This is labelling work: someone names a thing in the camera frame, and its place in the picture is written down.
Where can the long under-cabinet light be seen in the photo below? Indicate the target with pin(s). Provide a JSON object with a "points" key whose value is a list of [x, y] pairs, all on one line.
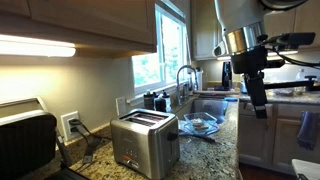
{"points": [[36, 47]]}

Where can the beige lower cabinets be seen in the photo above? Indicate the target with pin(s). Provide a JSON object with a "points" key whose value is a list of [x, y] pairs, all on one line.
{"points": [[286, 143]]}

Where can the thin under-cabinet light strip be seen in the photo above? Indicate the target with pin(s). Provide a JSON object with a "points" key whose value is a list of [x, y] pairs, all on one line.
{"points": [[286, 52]]}

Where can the black panini grill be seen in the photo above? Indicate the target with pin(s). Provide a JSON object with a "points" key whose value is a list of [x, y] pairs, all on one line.
{"points": [[26, 143]]}

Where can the white framed kitchen window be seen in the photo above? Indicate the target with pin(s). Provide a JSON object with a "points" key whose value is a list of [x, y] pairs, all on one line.
{"points": [[156, 66]]}

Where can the black bar-shaped exterior camera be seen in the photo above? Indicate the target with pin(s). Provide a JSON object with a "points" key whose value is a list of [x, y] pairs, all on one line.
{"points": [[275, 63]]}

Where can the clear glass food container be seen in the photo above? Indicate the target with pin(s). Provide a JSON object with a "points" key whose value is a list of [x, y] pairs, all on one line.
{"points": [[200, 121]]}

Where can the stainless steel sink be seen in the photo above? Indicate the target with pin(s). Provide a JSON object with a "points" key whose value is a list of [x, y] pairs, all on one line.
{"points": [[211, 108]]}

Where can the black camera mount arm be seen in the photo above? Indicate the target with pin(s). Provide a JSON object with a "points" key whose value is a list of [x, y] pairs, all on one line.
{"points": [[290, 85]]}

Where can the white wall switch plate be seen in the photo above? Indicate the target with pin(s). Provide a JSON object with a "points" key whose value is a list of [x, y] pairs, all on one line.
{"points": [[120, 106]]}

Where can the beige upper cabinet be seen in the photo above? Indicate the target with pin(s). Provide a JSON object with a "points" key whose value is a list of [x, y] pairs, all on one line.
{"points": [[90, 20]]}

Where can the beige corner upper cabinets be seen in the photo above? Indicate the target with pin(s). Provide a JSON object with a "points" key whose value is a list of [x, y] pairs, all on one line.
{"points": [[203, 30]]}

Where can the black soap dispenser bottle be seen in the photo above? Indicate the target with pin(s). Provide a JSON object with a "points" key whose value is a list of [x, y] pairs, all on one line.
{"points": [[167, 100], [160, 104], [149, 100]]}

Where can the stainless steel two-slot toaster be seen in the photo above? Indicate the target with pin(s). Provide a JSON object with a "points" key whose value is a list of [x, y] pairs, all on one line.
{"points": [[143, 143]]}

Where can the blue hanging towel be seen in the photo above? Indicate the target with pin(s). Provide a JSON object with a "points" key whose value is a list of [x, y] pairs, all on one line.
{"points": [[308, 130]]}

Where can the white flat surface corner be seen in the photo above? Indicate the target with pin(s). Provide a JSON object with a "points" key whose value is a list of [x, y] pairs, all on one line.
{"points": [[308, 168]]}

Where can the black utensil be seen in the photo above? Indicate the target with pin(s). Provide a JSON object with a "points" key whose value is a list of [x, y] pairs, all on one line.
{"points": [[200, 136]]}

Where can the black toaster lever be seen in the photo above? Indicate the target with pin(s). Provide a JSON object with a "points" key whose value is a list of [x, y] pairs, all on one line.
{"points": [[172, 136]]}

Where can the chrome arched faucet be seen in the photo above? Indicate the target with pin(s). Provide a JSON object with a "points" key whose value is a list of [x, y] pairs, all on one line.
{"points": [[180, 78]]}

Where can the white paper towel roll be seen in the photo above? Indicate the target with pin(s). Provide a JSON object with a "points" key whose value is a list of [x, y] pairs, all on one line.
{"points": [[199, 80]]}

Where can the clear plastic bottle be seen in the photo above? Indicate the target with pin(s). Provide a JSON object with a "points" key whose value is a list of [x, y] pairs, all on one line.
{"points": [[300, 76]]}

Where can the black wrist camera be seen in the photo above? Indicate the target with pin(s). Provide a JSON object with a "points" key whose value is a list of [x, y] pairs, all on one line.
{"points": [[291, 38]]}

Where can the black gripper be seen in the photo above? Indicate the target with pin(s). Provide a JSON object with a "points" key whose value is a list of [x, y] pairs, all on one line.
{"points": [[248, 61]]}

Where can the tall black countertop appliance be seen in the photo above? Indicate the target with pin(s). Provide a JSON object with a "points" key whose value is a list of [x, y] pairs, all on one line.
{"points": [[227, 75]]}

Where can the white wall outlet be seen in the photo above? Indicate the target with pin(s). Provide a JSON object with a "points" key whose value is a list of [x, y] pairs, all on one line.
{"points": [[66, 128]]}

